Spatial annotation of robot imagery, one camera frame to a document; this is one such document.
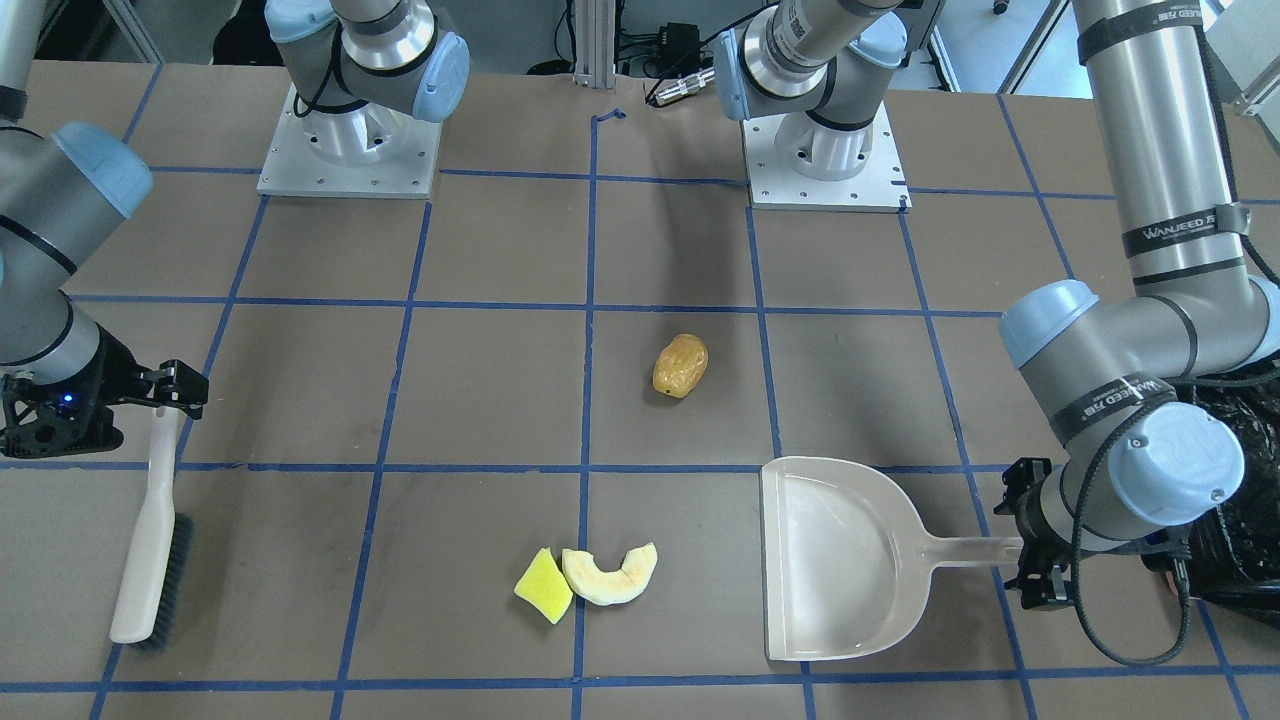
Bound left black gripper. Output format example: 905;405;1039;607
992;457;1192;611

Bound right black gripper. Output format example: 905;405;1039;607
3;328;210;460

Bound beige hand brush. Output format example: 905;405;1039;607
109;407;193;651

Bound beige plastic dustpan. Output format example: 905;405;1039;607
759;456;1024;662

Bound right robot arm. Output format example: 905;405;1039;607
3;1;471;460

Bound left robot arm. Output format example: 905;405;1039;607
997;1;1277;609

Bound pink bin with black bag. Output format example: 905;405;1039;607
1138;380;1279;628

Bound orange potato-like lump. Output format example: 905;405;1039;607
652;333;709;398

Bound yellow sponge piece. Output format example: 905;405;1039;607
513;547;575;625

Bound black power adapter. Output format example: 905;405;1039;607
655;20;701;76

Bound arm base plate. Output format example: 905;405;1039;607
740;102;913;213
257;86;443;200

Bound aluminium frame post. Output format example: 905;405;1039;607
570;0;620;94

